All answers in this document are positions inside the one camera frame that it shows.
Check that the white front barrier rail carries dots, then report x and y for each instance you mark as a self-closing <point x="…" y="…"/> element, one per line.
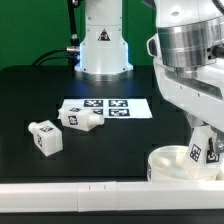
<point x="111" y="196"/>

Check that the black pole with connector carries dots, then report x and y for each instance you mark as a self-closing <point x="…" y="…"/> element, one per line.
<point x="74" y="39"/>

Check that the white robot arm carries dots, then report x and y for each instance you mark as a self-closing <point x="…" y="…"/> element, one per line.
<point x="187" y="51"/>

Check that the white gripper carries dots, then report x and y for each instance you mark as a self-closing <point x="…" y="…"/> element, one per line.
<point x="202" y="96"/>

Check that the paper sheet with markers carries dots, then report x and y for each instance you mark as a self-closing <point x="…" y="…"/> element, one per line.
<point x="113" y="108"/>

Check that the white round stool seat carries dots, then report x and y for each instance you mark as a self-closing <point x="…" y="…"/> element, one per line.
<point x="166" y="164"/>

